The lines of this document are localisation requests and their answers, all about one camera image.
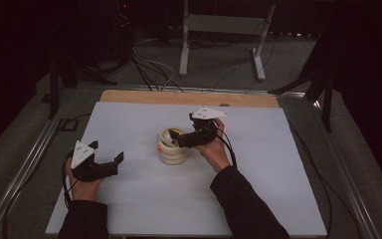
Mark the cream ringed duck pen holder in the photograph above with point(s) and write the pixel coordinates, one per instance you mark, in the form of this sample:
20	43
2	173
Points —
172	157

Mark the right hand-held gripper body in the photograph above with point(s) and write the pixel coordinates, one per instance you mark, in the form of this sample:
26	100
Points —
202	136

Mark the metal floor frame rail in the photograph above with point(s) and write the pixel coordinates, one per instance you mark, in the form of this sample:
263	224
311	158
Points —
39	146

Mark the white table mat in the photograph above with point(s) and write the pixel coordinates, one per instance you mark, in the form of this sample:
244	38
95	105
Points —
146	199

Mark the black tripod stand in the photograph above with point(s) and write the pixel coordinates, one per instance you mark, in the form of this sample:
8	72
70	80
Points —
326	106
53	86

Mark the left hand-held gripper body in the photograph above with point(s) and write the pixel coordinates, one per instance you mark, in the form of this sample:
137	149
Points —
93	172

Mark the person's right hand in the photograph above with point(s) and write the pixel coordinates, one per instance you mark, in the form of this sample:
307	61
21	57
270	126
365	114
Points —
217	152

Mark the grey metal stand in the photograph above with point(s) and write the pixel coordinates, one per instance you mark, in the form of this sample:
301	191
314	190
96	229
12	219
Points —
225	23

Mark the white and green pen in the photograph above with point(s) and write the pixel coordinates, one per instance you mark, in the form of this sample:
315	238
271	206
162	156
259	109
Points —
165	140

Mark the person's left hand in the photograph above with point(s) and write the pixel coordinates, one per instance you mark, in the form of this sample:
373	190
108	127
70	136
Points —
83	191

